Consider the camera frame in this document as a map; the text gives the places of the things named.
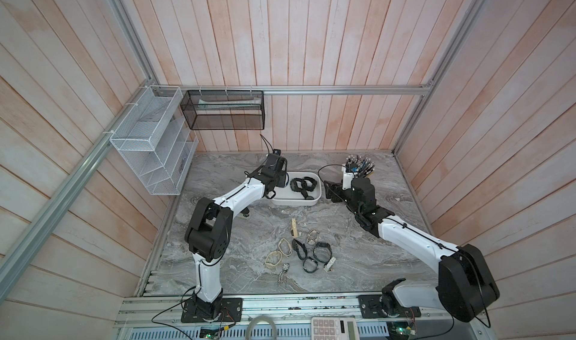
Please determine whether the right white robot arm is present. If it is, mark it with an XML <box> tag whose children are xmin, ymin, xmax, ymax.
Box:
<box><xmin>324</xmin><ymin>178</ymin><xmax>500</xmax><ymax>322</ymax></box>

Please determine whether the tan band watch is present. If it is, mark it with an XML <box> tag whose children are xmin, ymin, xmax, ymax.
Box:
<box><xmin>277</xmin><ymin>238</ymin><xmax>293</xmax><ymax>257</ymax></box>

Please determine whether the beige band watch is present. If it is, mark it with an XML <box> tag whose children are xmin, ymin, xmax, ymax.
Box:
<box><xmin>264</xmin><ymin>250</ymin><xmax>283</xmax><ymax>269</ymax></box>

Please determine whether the white small watch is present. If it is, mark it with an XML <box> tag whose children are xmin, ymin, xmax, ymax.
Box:
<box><xmin>323</xmin><ymin>257</ymin><xmax>336</xmax><ymax>272</ymax></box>

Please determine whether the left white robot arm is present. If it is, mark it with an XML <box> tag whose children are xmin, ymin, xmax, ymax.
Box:
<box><xmin>184</xmin><ymin>149</ymin><xmax>287</xmax><ymax>304</ymax></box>

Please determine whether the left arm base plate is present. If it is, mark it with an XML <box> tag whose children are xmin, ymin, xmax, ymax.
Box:
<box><xmin>181</xmin><ymin>297</ymin><xmax>243</xmax><ymax>323</ymax></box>

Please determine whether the black round watch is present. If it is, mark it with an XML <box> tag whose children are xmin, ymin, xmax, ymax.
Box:
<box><xmin>313</xmin><ymin>242</ymin><xmax>333</xmax><ymax>264</ymax></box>

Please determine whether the white calculator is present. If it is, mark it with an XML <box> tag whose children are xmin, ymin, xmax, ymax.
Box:
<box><xmin>310</xmin><ymin>317</ymin><xmax>360</xmax><ymax>340</ymax></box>

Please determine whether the white wire mesh shelf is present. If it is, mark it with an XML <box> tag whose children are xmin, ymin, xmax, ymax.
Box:
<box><xmin>110</xmin><ymin>86</ymin><xmax>199</xmax><ymax>196</ymax></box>

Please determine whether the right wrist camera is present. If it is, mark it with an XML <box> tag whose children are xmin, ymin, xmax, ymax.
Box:
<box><xmin>342</xmin><ymin>167</ymin><xmax>356</xmax><ymax>190</ymax></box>

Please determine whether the grey cable loop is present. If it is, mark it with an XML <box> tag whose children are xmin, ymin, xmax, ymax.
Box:
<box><xmin>244</xmin><ymin>314</ymin><xmax>279</xmax><ymax>340</ymax></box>

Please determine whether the white plastic storage box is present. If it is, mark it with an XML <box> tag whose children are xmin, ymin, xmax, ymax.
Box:
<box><xmin>271</xmin><ymin>171</ymin><xmax>323</xmax><ymax>206</ymax></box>

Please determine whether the black strap watch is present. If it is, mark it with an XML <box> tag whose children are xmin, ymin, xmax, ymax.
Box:
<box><xmin>292</xmin><ymin>239</ymin><xmax>308</xmax><ymax>260</ymax></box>

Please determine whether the black chunky watch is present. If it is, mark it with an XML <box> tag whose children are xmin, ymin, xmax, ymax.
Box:
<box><xmin>290</xmin><ymin>178</ymin><xmax>308</xmax><ymax>193</ymax></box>

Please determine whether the black mesh wall basket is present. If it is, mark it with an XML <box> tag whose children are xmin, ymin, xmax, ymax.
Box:
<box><xmin>180</xmin><ymin>89</ymin><xmax>266</xmax><ymax>131</ymax></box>

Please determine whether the silver metal watch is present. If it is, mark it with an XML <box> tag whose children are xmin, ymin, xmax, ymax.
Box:
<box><xmin>277</xmin><ymin>263</ymin><xmax>290</xmax><ymax>284</ymax></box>

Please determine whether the bundle of pens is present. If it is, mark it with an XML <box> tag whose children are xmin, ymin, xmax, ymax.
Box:
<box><xmin>344</xmin><ymin>155</ymin><xmax>374</xmax><ymax>178</ymax></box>

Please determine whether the small black watch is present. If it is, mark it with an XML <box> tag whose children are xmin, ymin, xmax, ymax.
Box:
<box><xmin>302</xmin><ymin>257</ymin><xmax>319</xmax><ymax>274</ymax></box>

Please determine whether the gold metal watch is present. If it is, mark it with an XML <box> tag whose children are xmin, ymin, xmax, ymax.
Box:
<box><xmin>306</xmin><ymin>229</ymin><xmax>319</xmax><ymax>245</ymax></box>

